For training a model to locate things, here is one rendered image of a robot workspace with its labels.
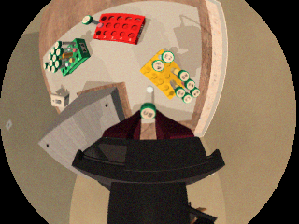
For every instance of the red test tube rack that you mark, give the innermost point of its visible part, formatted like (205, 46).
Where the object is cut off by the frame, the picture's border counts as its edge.
(113, 28)

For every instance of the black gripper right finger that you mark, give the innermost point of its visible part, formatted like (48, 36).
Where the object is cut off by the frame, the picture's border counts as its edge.
(170, 129)

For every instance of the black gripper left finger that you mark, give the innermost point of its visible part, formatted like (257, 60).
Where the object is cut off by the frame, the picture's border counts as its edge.
(126, 128)

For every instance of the yellow test tube rack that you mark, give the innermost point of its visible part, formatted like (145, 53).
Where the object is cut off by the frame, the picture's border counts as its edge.
(158, 77)

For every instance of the green test tube rack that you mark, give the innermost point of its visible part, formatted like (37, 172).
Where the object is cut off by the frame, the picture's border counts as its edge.
(83, 54)

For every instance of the beige bench mat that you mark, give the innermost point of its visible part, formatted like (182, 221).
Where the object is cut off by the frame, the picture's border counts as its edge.
(169, 26)

